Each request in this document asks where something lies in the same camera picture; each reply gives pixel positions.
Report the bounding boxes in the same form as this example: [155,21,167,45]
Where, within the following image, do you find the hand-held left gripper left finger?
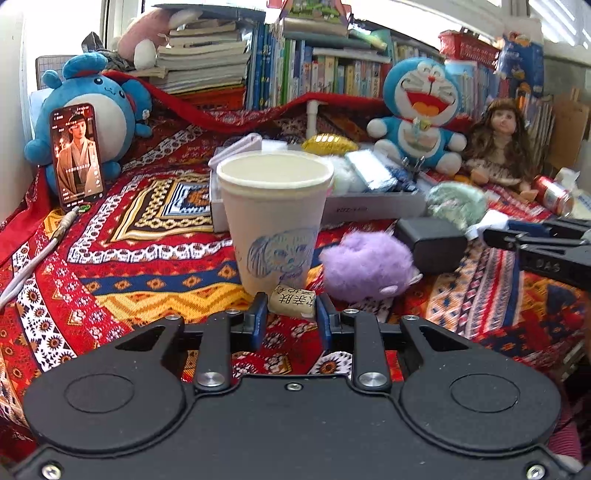
[113,292,269,394]

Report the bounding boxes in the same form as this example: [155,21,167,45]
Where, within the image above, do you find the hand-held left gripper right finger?
[316,292,467,394]

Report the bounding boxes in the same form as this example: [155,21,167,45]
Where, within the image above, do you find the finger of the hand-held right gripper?
[505,217,591,234]
[482,227,591,253]

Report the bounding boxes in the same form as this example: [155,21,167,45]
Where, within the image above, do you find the small paper-wrapped snack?
[270,286,318,319]

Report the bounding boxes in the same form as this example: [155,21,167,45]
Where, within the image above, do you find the green striped plush toy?
[425,181,509,241]

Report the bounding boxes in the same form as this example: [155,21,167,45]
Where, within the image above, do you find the white cardboard box tray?
[209,133,428,234]

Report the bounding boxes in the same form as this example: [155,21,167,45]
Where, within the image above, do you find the gold foil ball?
[301,133,360,155]

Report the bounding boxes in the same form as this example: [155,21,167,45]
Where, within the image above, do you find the red drink can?
[531,174,574,217]

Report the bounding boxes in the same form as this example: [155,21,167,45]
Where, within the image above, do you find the white tissue pack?
[551,167,591,222]

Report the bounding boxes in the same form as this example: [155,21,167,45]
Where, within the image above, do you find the black charger adapter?
[396,217,468,275]

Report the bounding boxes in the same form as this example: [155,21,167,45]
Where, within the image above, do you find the purple fluffy toy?
[320,231,423,302]

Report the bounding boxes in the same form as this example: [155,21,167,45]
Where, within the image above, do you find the white paper cup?
[216,154,335,296]

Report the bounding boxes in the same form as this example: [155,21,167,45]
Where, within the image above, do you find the row of thin booklets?
[517,92,555,162]

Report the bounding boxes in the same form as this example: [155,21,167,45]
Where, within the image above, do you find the long-haired doll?
[464,98,536,191]

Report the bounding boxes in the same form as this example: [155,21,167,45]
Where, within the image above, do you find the black binder clip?
[401,156,428,178]

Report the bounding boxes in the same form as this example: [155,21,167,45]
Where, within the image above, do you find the brown cardboard sheet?
[549,88,585,171]

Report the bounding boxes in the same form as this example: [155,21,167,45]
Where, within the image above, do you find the red patterned blanket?
[0,106,591,462]

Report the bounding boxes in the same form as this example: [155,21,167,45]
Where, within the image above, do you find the white fluffy ball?
[323,154,365,195]

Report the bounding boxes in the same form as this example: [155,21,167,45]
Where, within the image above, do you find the blue printed box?
[501,31,546,97]

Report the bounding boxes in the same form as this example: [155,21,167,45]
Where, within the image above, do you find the blue cat plush toy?
[367,58,468,175]

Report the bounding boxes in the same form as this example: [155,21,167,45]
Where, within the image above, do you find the red plastic basket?
[438,30,502,63]

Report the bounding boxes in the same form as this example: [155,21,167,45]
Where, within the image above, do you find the white plastic pipe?
[305,99,320,139]

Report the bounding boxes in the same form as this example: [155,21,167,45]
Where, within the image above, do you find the red scarf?
[102,69,476,134]

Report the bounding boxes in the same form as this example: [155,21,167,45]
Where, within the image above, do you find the row of upright books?
[245,23,509,112]

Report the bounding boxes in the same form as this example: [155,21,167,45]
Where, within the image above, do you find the smartphone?
[49,103,106,208]

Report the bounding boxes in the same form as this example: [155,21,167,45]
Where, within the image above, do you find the flat stacked books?
[279,17,393,63]

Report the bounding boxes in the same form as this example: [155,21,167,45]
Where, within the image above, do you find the round blue plush toy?
[24,53,153,185]

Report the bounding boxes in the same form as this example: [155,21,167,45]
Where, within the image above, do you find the stack of worn books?
[154,21,250,95]

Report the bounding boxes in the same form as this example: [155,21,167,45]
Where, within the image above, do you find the triangular toy house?
[277,0,352,38]

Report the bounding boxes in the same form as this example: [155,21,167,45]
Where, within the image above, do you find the pink plush toy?
[117,7,204,70]

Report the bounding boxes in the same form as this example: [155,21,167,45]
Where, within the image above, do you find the grey grid board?
[36,55,65,90]

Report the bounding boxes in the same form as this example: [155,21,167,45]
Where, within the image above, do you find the white charging cable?
[0,205,93,308]

